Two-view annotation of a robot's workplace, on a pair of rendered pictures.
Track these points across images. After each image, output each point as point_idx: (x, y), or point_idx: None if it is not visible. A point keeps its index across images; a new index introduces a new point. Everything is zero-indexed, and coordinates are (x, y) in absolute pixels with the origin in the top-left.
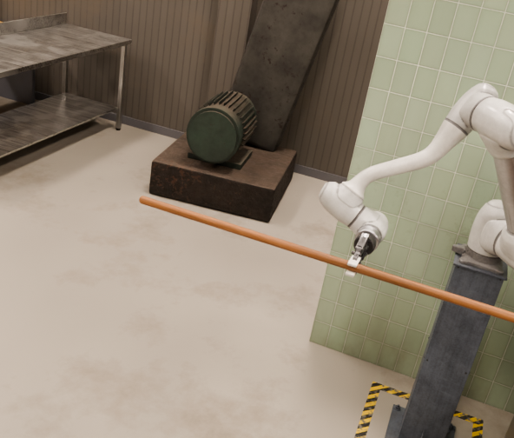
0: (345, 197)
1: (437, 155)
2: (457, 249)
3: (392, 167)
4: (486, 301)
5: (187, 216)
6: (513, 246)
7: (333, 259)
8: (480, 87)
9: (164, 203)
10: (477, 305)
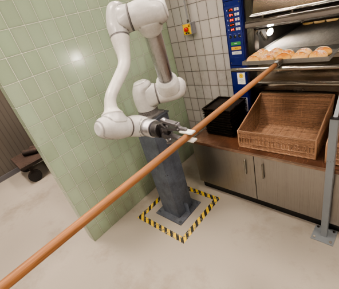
0: (119, 117)
1: (129, 58)
2: None
3: (118, 81)
4: None
5: (63, 242)
6: (172, 86)
7: (180, 141)
8: (114, 3)
9: (24, 264)
10: (237, 95)
